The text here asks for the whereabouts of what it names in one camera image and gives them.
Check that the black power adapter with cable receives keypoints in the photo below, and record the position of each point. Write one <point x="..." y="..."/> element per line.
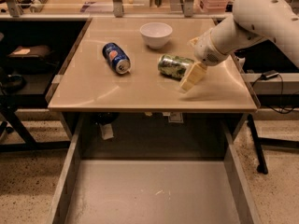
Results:
<point x="274" y="91"/>

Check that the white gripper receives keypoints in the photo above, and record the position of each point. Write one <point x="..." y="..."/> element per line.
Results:
<point x="206" y="49"/>

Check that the open grey top drawer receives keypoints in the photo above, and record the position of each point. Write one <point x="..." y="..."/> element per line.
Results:
<point x="153" y="172"/>

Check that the blue Pepsi can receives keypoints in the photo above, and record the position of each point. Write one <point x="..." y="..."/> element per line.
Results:
<point x="116" y="58"/>

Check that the white ceramic bowl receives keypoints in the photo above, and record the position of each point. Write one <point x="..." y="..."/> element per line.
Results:
<point x="155" y="34"/>

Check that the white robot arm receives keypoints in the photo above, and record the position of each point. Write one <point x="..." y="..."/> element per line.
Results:
<point x="251" y="22"/>

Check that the black table leg stand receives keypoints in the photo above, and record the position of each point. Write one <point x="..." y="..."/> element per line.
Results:
<point x="259" y="142"/>

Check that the green camouflage soda can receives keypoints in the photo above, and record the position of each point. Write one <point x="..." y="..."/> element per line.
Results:
<point x="174" y="66"/>

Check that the white paper tag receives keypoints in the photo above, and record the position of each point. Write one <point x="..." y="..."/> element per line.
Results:
<point x="107" y="131"/>

